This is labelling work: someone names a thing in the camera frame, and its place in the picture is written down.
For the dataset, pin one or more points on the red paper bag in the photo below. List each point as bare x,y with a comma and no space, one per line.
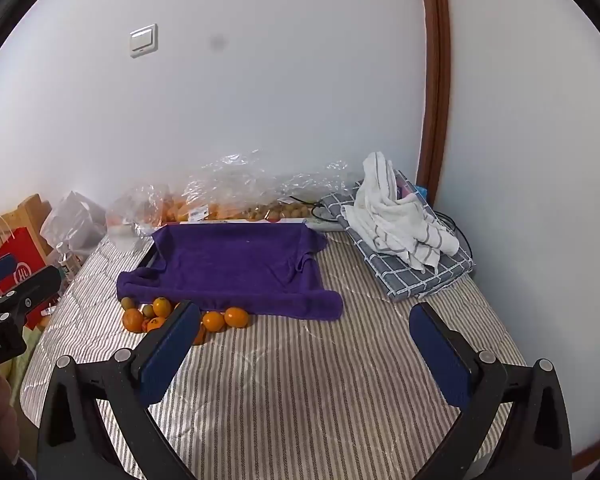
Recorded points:
20,260

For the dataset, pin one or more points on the purple towel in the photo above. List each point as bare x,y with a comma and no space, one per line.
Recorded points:
235,270

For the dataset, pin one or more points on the clear plastic bottle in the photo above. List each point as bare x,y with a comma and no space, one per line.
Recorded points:
70,262

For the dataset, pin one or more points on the clear plastic bag with label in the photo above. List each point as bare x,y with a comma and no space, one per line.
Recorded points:
220,190

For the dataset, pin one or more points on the crumpled translucent plastic bag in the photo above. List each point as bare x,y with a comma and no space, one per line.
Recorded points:
75,225

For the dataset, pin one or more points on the grey checked folded cloth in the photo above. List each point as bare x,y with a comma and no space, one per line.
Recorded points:
420,272

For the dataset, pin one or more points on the brown wooden door frame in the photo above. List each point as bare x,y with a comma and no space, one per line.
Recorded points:
437,75

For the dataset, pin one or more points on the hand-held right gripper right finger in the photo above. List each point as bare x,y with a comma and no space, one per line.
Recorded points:
440,355

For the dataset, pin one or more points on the white wall switch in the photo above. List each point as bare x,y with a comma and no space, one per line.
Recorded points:
143,41

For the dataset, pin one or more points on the person's left hand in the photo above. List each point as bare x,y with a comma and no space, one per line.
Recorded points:
0,410

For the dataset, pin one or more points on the green kiwi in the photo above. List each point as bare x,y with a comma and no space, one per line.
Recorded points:
126,303
148,311

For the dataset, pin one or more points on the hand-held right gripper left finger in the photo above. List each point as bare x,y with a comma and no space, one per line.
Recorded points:
170,350

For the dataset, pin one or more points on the clear bag of brown fruit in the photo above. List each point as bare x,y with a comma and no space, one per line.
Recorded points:
300,195

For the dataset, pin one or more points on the pile of bagged oranges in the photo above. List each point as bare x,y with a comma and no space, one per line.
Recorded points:
215,211

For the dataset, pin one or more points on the striped mattress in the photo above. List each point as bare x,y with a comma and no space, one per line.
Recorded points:
305,385

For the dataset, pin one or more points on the small orange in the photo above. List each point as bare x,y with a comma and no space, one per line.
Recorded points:
213,321
155,324
133,320
199,336
161,306
236,317

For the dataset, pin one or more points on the white striped towel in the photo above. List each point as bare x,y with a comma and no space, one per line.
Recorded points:
405,220

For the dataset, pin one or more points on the wooden chair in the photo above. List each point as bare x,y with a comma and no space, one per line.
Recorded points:
30,215

